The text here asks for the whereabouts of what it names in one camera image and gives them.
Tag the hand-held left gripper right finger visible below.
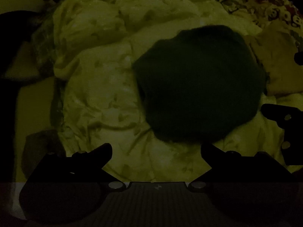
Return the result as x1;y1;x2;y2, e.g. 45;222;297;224
189;143;294;192

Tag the tan cloth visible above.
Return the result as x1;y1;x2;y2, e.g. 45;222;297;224
245;20;303;97

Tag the printed blanket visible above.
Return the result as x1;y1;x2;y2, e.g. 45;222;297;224
211;0;303;29

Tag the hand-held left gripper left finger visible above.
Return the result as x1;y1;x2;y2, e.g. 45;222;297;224
30;143;124;192

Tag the dark green knit garment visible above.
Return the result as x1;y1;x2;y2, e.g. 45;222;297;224
133;25;267;145

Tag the crumpled white sheet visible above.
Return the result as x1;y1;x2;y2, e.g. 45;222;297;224
32;0;303;182

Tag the yellow bed sheet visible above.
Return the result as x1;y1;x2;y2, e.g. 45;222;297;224
15;76;59;182

